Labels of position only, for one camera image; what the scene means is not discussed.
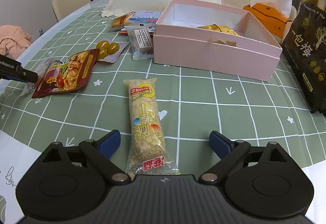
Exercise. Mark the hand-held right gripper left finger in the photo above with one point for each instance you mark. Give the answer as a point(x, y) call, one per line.
point(112, 143)

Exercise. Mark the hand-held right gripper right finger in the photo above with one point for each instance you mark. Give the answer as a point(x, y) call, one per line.
point(219, 142)

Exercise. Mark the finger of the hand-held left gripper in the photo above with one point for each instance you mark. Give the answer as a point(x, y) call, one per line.
point(17, 72)

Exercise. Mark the rice cracker bar packet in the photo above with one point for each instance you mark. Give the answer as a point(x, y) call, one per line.
point(145, 124)

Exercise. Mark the red snack packet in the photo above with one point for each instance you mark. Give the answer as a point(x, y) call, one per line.
point(68, 71)

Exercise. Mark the pink cardboard box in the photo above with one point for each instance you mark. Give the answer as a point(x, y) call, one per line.
point(203, 53)

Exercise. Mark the pink jacket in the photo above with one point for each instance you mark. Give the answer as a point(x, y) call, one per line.
point(12, 40)

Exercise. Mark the green checked tablecloth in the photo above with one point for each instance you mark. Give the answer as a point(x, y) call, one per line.
point(203, 111)

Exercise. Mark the beige chair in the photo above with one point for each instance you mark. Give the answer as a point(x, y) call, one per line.
point(66, 2)

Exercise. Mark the yellow candied fruit packet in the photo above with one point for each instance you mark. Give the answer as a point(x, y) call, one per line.
point(108, 48)

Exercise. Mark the grey snack packet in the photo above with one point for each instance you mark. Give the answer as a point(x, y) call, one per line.
point(140, 40)

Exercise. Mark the small red packet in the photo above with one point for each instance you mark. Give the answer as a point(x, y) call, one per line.
point(123, 31)

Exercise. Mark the gold foil packet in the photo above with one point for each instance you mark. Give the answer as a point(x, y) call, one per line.
point(219, 28)

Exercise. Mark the brown bread packet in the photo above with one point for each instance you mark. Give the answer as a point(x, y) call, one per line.
point(121, 21)

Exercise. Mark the black plum bag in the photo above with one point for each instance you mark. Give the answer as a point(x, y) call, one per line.
point(305, 55)

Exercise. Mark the blue white snack packet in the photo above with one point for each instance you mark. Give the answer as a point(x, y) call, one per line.
point(147, 17)

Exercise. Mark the orange tissue box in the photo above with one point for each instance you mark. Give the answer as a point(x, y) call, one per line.
point(267, 17)

